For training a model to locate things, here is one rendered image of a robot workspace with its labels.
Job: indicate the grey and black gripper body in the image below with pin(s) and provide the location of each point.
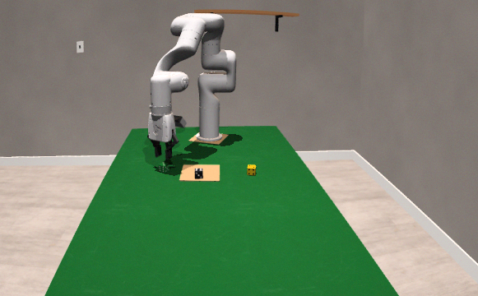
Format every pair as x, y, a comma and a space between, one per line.
160, 127

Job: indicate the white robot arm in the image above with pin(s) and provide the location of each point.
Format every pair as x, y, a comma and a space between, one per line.
162, 86

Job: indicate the yellow die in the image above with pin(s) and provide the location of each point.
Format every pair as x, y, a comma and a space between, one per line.
251, 170

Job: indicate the green die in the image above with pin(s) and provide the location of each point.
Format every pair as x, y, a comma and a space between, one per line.
163, 167

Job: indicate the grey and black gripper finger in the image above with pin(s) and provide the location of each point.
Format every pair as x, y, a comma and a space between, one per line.
169, 146
157, 147

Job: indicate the black die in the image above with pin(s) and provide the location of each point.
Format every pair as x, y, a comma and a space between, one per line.
198, 173

